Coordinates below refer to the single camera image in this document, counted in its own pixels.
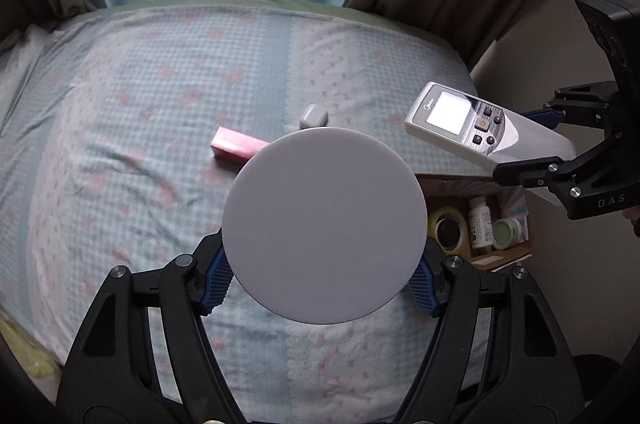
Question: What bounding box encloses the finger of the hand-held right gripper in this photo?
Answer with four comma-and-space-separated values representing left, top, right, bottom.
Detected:
492, 133, 622, 196
521, 80, 622, 128

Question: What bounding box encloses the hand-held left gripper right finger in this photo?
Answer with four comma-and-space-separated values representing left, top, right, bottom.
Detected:
395, 238, 586, 424

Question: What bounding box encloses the green jar with white lid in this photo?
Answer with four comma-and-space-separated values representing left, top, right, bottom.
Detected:
492, 217, 523, 251

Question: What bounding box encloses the clear tape roll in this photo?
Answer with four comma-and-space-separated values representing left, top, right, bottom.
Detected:
427, 205, 471, 253

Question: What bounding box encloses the cardboard box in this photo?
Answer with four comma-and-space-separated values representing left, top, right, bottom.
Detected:
414, 173, 536, 273

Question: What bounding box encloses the white pill bottle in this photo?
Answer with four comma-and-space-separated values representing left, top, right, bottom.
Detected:
467, 197, 498, 250

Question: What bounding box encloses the white remote control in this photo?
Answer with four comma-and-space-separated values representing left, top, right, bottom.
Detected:
404, 81, 578, 175

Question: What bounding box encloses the yellow printed blanket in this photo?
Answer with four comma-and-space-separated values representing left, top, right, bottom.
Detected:
0, 304, 61, 380

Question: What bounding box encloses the pink box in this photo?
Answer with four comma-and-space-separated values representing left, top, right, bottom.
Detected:
210, 127, 268, 163

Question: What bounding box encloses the round grey plate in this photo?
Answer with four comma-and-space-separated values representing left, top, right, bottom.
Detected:
221, 127, 428, 325

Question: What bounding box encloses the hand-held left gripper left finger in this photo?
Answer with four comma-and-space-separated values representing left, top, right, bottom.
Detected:
55, 229, 246, 424

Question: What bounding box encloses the white earbud case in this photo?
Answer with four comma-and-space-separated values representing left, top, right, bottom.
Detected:
299, 104, 328, 130

